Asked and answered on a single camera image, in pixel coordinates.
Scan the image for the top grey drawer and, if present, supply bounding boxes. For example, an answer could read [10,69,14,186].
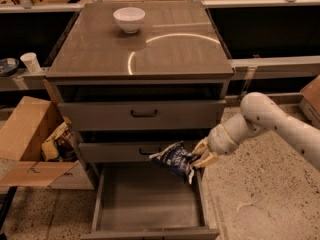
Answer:
[59,100,225,131]

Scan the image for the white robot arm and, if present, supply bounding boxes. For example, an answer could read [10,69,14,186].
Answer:
[191,92,320,170]

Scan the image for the dark round tape roll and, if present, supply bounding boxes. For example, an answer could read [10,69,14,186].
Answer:
[0,58,19,77]

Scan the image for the blue chip bag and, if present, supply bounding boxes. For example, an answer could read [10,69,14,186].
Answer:
[149,141,197,184]

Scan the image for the packaging items in box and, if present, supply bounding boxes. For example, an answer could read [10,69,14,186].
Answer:
[41,122,77,162]

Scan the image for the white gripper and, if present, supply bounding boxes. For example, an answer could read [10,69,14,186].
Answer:
[191,124,239,168]

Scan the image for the white ceramic bowl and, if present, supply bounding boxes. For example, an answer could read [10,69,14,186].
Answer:
[113,7,146,33]

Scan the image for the open cardboard box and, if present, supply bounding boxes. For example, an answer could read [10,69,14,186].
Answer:
[0,96,94,190]

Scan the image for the white paper cup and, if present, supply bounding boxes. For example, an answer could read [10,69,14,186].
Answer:
[20,52,41,73]

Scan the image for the bottom grey open drawer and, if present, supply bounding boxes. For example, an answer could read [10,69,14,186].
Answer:
[81,162,219,240]

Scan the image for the grey drawer cabinet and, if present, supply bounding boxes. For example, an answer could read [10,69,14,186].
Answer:
[45,0,235,240]

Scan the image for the cardboard box at right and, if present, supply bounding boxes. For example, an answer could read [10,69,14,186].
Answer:
[299,75,320,129]

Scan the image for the middle grey drawer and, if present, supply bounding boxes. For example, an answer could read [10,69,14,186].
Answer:
[79,141,171,163]

